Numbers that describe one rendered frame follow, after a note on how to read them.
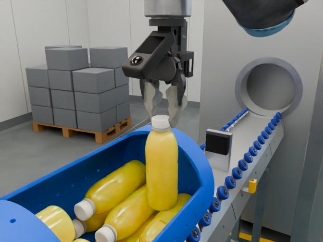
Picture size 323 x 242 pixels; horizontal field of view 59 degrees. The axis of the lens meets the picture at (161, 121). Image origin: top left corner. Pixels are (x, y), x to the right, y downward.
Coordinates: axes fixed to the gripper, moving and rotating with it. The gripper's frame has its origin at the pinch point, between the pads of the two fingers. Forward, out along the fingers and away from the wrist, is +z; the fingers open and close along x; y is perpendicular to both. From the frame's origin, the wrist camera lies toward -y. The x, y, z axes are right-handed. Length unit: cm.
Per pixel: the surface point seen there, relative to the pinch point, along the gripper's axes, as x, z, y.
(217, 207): -6.0, 32.5, 22.3
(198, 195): -8.4, 15.8, 1.5
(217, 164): 5, 34, 51
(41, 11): 389, -41, 269
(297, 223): -26, 58, 65
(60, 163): 218, 129, 141
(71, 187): 18.6, 16.8, -9.4
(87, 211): 9.0, 17.0, -14.1
